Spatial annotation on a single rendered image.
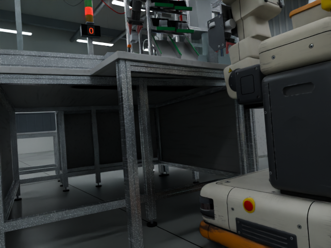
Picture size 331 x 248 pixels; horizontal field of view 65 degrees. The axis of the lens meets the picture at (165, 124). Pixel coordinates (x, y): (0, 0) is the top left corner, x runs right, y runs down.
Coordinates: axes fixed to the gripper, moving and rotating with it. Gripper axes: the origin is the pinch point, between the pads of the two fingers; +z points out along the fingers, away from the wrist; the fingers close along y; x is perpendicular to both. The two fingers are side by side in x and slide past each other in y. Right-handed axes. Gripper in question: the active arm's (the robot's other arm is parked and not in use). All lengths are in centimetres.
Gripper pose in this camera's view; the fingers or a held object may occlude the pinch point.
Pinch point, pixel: (133, 33)
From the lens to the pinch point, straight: 178.4
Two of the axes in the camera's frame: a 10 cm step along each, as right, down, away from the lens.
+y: -9.4, 0.3, -3.5
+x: 3.0, 5.9, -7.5
